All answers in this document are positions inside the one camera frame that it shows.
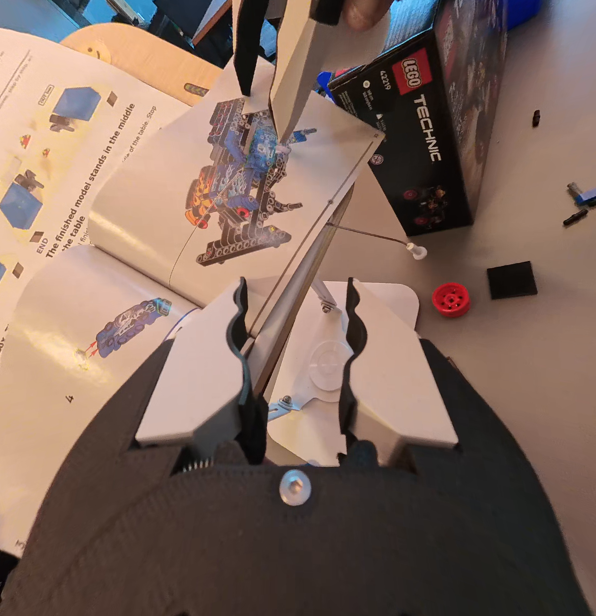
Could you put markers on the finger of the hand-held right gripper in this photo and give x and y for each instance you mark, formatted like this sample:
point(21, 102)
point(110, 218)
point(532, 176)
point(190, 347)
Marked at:
point(249, 43)
point(293, 62)

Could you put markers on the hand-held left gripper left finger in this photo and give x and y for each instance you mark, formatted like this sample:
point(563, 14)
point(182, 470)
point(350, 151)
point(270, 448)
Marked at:
point(192, 375)

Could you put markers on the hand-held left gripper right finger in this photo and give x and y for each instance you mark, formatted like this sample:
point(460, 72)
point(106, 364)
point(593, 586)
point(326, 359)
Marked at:
point(399, 380)

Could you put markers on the instruction booklet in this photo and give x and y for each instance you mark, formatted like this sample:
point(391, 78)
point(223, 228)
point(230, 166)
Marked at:
point(86, 298)

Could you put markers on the person's right hand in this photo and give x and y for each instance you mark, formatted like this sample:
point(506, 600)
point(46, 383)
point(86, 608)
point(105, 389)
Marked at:
point(367, 12)

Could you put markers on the red wheel rim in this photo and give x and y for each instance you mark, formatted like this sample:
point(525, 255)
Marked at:
point(450, 300)

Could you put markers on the white book stand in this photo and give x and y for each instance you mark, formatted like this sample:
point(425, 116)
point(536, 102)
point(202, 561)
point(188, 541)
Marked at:
point(302, 346)

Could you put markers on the small black tile piece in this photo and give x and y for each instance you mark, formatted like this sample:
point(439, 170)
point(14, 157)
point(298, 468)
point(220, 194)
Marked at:
point(512, 280)

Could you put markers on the black toy set box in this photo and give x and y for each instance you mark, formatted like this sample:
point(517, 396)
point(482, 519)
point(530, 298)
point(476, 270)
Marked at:
point(447, 144)

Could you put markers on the blue storage bin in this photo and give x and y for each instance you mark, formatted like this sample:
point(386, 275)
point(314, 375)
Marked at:
point(519, 9)

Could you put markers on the scattered small brick pieces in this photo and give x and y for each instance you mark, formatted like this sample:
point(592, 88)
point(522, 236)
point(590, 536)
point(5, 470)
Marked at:
point(536, 118)

